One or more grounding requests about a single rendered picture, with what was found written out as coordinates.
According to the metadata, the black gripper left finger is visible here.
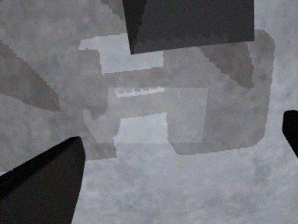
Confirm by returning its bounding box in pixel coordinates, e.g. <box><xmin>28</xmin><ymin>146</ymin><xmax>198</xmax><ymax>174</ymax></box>
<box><xmin>0</xmin><ymin>136</ymin><xmax>85</xmax><ymax>224</ymax></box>

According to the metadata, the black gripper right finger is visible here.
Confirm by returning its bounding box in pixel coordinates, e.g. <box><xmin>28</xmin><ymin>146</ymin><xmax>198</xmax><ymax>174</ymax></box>
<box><xmin>282</xmin><ymin>111</ymin><xmax>298</xmax><ymax>157</ymax></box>

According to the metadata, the black two-prong charger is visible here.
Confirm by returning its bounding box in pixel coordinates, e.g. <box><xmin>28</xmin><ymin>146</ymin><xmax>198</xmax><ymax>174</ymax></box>
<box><xmin>122</xmin><ymin>0</ymin><xmax>255</xmax><ymax>55</ymax></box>

